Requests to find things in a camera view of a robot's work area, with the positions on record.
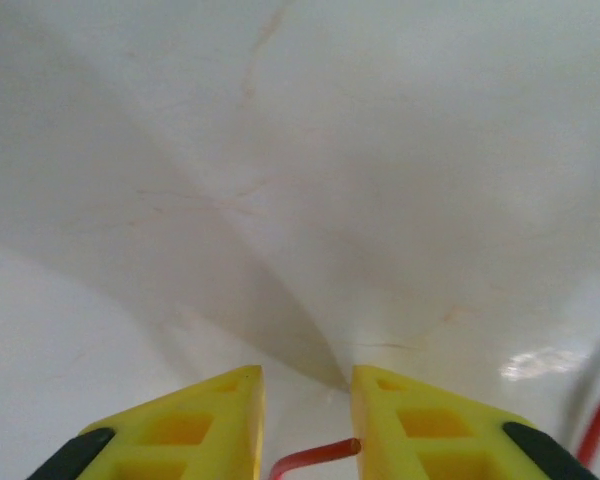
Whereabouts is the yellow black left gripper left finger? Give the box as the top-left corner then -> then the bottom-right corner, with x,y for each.
37,364 -> 266,480

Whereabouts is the thin red cable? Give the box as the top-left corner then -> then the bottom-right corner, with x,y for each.
272,437 -> 362,480
577,374 -> 600,464

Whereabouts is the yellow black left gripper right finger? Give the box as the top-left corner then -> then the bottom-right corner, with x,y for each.
350,364 -> 600,480

